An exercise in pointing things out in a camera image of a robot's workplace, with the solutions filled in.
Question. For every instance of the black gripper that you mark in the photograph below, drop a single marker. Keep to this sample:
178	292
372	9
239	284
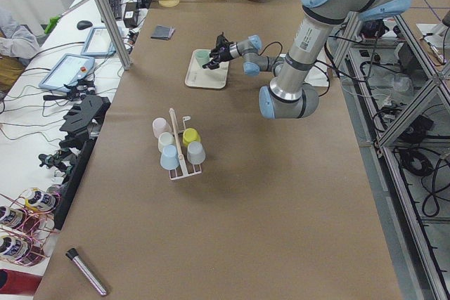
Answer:
225	53

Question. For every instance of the green plastic cup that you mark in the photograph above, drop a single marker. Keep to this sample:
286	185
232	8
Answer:
202	57

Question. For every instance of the cream rabbit print tray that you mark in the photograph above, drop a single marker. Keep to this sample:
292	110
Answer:
198	77

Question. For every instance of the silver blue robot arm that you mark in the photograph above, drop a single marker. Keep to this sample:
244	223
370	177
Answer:
288	95

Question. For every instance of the yellow plastic cup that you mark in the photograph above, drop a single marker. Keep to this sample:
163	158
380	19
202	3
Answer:
190	135

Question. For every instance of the pink plastic cup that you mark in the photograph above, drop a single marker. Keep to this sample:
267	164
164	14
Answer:
160	125

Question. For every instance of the cream white plastic cup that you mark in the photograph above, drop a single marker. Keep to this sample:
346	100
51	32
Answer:
164	139

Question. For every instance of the grey plastic cup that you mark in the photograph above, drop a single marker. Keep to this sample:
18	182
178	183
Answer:
196	153

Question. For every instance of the light blue plastic cup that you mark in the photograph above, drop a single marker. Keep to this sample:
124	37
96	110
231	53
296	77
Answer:
169	159

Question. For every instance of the grey folded cloth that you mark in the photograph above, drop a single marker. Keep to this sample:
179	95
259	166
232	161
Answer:
162	32

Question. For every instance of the black keyboard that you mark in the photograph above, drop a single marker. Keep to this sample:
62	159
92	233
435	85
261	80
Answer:
116	8

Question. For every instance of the black computer mouse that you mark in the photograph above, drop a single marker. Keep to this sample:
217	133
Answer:
84	24

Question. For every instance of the blue teach pendant tablet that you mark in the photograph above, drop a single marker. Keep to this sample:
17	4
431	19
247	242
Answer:
67	72

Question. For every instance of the black tool holder stand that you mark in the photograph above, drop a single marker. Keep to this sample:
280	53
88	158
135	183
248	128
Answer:
92	107

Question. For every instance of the silver cylinder black cap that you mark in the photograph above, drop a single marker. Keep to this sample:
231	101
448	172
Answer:
94	280

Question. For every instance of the white wire cup rack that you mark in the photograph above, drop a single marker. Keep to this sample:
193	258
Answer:
185	168

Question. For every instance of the aluminium frame post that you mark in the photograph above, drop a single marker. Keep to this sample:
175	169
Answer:
113	30

